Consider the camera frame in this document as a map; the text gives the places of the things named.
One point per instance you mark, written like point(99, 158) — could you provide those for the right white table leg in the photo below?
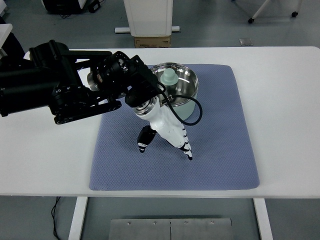
point(262, 218)

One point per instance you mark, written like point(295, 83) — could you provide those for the green pot with handle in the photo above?
point(183, 113)

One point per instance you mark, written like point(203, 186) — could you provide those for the left white table leg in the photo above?
point(78, 218)

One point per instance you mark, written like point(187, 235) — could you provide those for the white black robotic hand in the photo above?
point(163, 122)

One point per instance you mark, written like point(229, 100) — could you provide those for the wheeled white frame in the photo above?
point(261, 11)

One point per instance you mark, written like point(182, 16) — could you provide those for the blue quilted mat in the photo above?
point(223, 158)

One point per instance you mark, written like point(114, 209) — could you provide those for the metal floor plate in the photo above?
point(171, 229)

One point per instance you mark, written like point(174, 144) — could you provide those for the white desk at left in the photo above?
point(5, 30)

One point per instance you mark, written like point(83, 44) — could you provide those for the glass lid with green knob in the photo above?
point(186, 84)

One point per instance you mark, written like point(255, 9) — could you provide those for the white table leg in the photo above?
point(262, 218)
point(78, 218)

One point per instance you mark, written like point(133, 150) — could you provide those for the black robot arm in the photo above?
point(73, 84)

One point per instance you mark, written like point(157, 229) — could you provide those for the cardboard box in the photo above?
point(152, 41)

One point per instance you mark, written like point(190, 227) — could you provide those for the black equipment on floor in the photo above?
point(70, 7)

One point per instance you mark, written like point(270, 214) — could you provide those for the grey floor socket cover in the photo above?
point(245, 41)

